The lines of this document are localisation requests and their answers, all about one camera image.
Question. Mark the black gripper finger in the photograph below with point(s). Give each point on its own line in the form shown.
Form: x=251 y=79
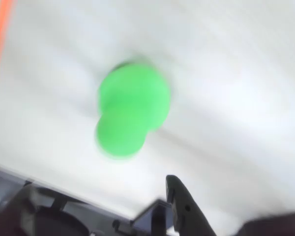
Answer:
x=186 y=209
x=277 y=226

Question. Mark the orange tape strip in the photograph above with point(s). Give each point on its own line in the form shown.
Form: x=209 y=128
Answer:
x=0 y=37

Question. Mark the green rubber duck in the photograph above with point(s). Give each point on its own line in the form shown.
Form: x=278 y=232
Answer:
x=132 y=108

